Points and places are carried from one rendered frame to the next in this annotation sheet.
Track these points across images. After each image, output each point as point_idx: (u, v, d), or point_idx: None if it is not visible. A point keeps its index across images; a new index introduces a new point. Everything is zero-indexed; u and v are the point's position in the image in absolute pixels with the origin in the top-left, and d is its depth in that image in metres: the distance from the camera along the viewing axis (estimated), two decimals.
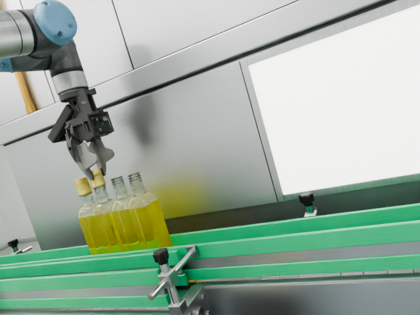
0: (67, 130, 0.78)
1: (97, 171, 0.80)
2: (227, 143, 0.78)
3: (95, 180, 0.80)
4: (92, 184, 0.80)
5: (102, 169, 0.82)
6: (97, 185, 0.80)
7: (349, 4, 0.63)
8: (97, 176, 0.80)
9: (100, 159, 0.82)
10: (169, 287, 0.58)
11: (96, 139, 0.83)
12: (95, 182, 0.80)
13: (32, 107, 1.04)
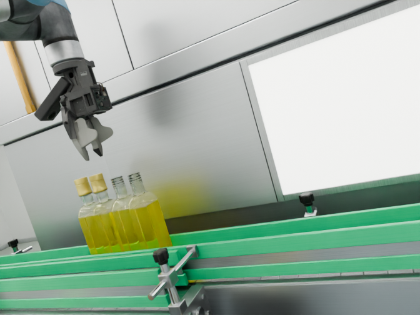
0: (61, 105, 0.70)
1: (99, 176, 0.80)
2: (227, 143, 0.78)
3: (97, 185, 0.80)
4: (94, 189, 0.80)
5: (99, 149, 0.77)
6: (99, 190, 0.80)
7: (349, 4, 0.63)
8: (99, 181, 0.80)
9: (96, 138, 0.77)
10: (169, 287, 0.58)
11: (90, 117, 0.77)
12: (97, 187, 0.80)
13: (32, 107, 1.04)
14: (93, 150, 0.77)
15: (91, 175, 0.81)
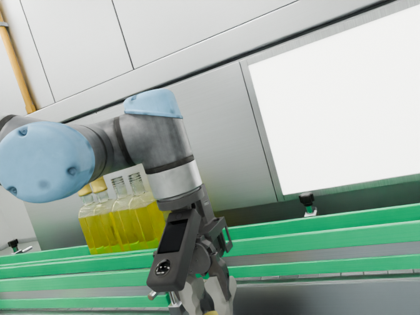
0: (204, 252, 0.45)
1: None
2: (227, 143, 0.78)
3: (97, 185, 0.80)
4: (94, 189, 0.80)
5: None
6: (99, 190, 0.80)
7: (349, 4, 0.63)
8: (99, 181, 0.80)
9: (195, 300, 0.50)
10: None
11: None
12: (97, 187, 0.80)
13: (32, 107, 1.04)
14: None
15: None
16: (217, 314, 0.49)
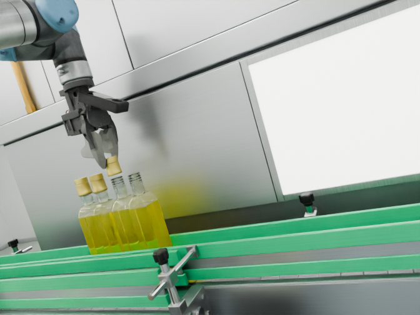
0: (106, 111, 0.80)
1: (99, 176, 0.80)
2: (227, 143, 0.78)
3: (97, 185, 0.80)
4: (94, 189, 0.80)
5: (102, 161, 0.78)
6: (99, 190, 0.80)
7: (349, 4, 0.63)
8: (99, 181, 0.80)
9: (97, 152, 0.77)
10: (169, 287, 0.58)
11: (87, 132, 0.75)
12: (97, 187, 0.80)
13: (32, 107, 1.04)
14: (106, 159, 0.77)
15: (91, 175, 0.81)
16: (110, 157, 0.80)
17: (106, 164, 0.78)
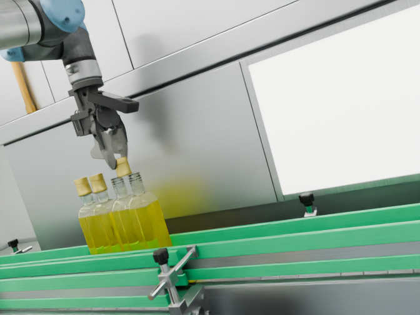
0: (116, 112, 0.79)
1: (99, 176, 0.80)
2: (227, 143, 0.78)
3: (97, 185, 0.80)
4: (94, 189, 0.80)
5: (111, 162, 0.77)
6: (99, 190, 0.80)
7: (349, 4, 0.63)
8: (99, 181, 0.80)
9: (106, 152, 0.76)
10: (169, 287, 0.58)
11: (96, 132, 0.74)
12: (97, 187, 0.80)
13: (32, 107, 1.04)
14: (116, 160, 0.76)
15: (91, 175, 0.81)
16: (120, 157, 0.79)
17: (116, 165, 0.76)
